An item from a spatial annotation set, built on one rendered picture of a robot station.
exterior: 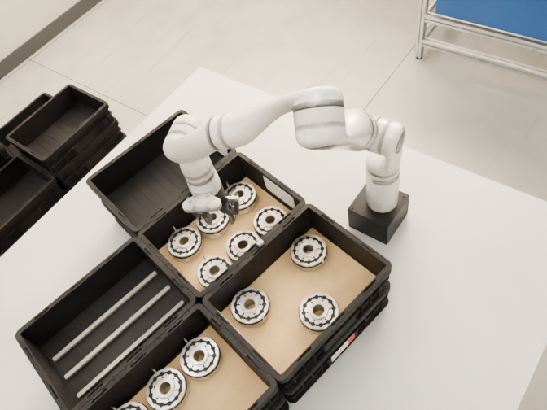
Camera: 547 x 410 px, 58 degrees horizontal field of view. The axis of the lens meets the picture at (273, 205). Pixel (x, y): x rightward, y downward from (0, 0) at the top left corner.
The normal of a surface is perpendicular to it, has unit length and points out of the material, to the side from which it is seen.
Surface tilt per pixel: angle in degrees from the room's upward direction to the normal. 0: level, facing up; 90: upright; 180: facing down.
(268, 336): 0
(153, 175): 0
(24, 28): 90
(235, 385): 0
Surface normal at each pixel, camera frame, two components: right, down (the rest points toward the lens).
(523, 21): -0.58, 0.72
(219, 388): -0.16, -0.56
